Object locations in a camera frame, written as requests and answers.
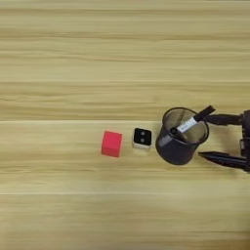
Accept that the red cube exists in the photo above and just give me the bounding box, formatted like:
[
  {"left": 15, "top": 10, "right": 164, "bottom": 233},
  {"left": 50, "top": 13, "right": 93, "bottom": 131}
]
[{"left": 101, "top": 130, "right": 124, "bottom": 158}]

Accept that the white block with black face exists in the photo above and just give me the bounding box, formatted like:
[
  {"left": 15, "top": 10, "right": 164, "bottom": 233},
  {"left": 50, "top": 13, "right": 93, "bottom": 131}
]
[{"left": 131, "top": 127, "right": 153, "bottom": 150}]

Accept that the white marker with black cap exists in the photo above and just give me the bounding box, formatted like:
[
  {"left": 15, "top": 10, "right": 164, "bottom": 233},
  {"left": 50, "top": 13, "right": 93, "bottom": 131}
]
[{"left": 169, "top": 104, "right": 217, "bottom": 135}]

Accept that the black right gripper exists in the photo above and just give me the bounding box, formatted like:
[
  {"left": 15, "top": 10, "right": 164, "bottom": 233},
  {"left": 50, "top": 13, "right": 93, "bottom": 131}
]
[{"left": 197, "top": 109, "right": 250, "bottom": 174}]

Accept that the black mesh pen cup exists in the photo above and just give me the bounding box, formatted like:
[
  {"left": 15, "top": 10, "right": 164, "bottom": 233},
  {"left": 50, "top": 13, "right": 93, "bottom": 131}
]
[{"left": 154, "top": 106, "right": 210, "bottom": 166}]

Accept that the black pen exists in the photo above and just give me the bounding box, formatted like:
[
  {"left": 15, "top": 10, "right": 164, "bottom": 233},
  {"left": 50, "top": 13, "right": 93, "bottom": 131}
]
[{"left": 169, "top": 127, "right": 189, "bottom": 144}]

